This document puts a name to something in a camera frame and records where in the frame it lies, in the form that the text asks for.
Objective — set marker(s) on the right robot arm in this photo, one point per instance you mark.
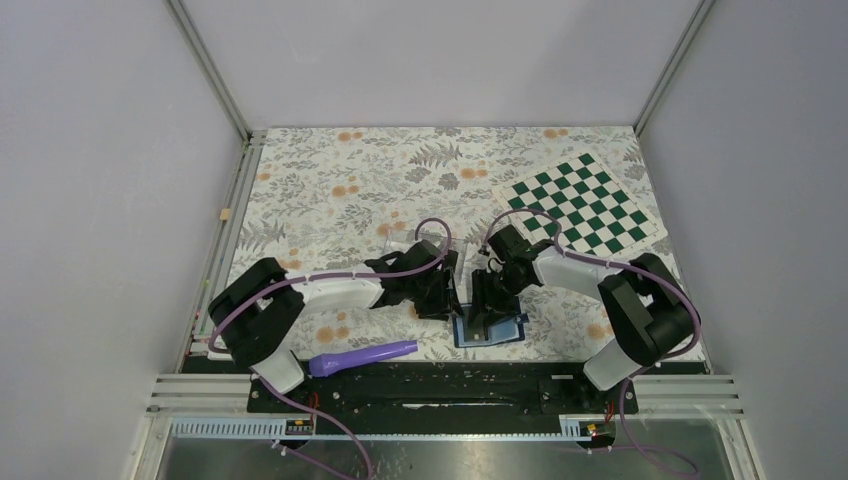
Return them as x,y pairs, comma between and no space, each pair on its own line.
646,308

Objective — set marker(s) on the floral patterned table mat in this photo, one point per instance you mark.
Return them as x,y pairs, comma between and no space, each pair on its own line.
331,198

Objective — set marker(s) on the clear plastic card box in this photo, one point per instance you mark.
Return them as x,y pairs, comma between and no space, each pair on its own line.
430,246

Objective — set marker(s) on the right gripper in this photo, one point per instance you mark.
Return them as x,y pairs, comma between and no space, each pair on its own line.
484,298

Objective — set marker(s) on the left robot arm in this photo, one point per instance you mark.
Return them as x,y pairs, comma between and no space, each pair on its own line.
253,315

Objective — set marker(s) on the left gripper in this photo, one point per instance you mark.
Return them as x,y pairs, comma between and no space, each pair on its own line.
446,303

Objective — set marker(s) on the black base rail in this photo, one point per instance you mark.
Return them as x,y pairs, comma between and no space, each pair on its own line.
448,401

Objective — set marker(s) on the green white checkerboard mat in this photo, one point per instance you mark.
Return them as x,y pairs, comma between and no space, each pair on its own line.
598,215

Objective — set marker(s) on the purple plastic handle tool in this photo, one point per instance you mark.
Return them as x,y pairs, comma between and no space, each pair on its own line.
328,364

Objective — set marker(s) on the navy blue card holder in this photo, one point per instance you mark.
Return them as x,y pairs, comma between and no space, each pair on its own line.
506,330

